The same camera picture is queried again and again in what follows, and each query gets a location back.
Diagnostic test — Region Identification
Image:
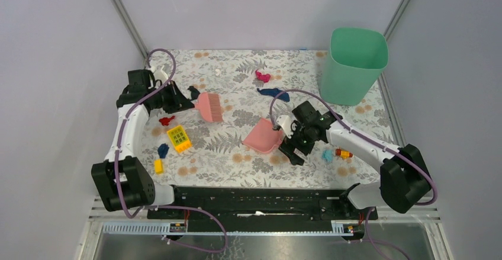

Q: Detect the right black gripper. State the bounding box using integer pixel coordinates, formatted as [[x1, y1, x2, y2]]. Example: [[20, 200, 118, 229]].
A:
[[278, 121, 315, 167]]

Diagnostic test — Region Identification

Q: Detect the pink plastic hand brush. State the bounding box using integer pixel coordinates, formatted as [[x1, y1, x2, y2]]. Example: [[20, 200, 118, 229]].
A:
[[194, 92, 223, 123]]

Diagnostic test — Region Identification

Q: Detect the pink plastic dustpan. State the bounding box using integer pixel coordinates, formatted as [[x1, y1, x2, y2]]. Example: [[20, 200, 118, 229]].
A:
[[242, 118, 284, 154]]

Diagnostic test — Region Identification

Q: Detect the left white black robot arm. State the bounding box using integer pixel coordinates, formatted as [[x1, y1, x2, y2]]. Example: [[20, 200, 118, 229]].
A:
[[91, 69, 194, 219]]

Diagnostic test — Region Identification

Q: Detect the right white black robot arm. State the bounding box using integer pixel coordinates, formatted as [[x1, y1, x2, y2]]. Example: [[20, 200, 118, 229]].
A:
[[273, 101, 433, 220]]

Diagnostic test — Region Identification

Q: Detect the red paper scrap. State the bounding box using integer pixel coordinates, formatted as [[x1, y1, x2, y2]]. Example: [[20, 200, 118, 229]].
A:
[[159, 115, 176, 127]]

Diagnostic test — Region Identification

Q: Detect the black paper scrap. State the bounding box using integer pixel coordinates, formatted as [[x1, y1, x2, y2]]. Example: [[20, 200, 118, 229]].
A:
[[188, 85, 200, 101]]

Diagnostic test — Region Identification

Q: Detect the light blue paper scrap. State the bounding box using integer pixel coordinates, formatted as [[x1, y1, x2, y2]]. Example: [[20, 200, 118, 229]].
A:
[[321, 149, 333, 163]]

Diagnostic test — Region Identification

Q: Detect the dark blue paper scrap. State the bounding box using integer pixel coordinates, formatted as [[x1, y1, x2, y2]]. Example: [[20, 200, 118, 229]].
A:
[[256, 88, 291, 102]]

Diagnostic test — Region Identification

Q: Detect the yellow toy block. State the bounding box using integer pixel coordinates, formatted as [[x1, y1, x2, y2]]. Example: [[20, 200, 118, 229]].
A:
[[166, 125, 192, 153]]

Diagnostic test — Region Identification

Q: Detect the colourful toy block car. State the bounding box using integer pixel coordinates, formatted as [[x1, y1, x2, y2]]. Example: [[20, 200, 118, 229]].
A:
[[335, 149, 353, 159]]

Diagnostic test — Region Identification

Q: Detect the small navy paper scrap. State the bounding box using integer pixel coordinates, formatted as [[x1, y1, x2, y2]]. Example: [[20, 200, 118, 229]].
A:
[[157, 143, 169, 159]]

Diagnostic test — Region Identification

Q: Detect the magenta paper scrap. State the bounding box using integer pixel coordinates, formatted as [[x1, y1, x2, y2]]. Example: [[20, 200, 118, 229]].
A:
[[255, 70, 271, 83]]

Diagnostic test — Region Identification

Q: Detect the small yellow brick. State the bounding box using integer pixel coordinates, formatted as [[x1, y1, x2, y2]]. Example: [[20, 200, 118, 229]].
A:
[[154, 159, 164, 175]]

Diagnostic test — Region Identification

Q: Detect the floral patterned table mat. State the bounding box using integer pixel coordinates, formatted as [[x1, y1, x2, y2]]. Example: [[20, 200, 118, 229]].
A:
[[138, 50, 379, 188]]

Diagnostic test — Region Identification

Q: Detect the green plastic trash bin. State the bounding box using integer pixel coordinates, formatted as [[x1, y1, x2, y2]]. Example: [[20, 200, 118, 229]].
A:
[[320, 27, 389, 106]]

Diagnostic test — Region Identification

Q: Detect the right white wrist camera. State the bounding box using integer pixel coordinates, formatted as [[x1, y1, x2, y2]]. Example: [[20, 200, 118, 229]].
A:
[[276, 115, 298, 139]]

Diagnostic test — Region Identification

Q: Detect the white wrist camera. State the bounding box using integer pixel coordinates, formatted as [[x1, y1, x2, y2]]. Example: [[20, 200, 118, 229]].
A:
[[149, 65, 169, 88], [276, 115, 298, 139]]

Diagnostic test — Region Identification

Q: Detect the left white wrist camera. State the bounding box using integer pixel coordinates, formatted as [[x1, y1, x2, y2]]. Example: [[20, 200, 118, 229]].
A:
[[149, 65, 169, 88]]

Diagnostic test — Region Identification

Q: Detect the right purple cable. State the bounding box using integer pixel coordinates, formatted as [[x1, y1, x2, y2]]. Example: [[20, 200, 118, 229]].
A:
[[269, 89, 439, 260]]

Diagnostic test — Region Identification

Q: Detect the purple cable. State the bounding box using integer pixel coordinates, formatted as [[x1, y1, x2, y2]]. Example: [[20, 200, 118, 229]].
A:
[[114, 48, 229, 254], [269, 89, 439, 260]]

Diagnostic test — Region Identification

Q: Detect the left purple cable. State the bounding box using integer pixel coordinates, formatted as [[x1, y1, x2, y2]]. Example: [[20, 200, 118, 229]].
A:
[[114, 48, 229, 254]]

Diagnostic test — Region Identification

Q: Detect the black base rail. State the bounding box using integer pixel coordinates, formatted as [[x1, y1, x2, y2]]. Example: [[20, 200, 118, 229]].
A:
[[123, 184, 366, 233]]

